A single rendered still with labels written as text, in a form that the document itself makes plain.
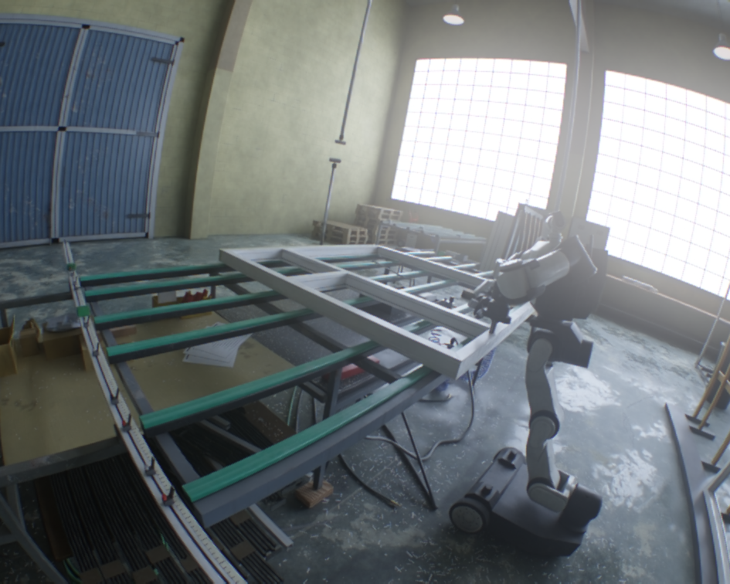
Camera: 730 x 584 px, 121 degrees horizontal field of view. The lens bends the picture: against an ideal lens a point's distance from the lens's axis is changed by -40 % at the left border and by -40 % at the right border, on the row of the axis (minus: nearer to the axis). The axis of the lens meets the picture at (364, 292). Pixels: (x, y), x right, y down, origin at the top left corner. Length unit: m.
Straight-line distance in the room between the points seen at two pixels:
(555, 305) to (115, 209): 6.73
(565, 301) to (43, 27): 7.56
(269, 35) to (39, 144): 5.33
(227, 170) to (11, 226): 4.60
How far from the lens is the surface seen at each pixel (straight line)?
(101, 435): 1.13
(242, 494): 0.66
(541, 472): 1.73
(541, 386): 1.54
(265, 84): 8.37
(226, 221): 7.94
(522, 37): 10.98
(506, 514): 1.74
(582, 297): 1.43
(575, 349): 1.46
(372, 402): 0.90
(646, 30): 11.04
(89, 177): 6.86
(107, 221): 6.96
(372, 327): 1.23
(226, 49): 7.54
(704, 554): 2.61
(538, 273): 1.07
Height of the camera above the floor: 1.37
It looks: 16 degrees down
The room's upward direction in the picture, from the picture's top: 11 degrees clockwise
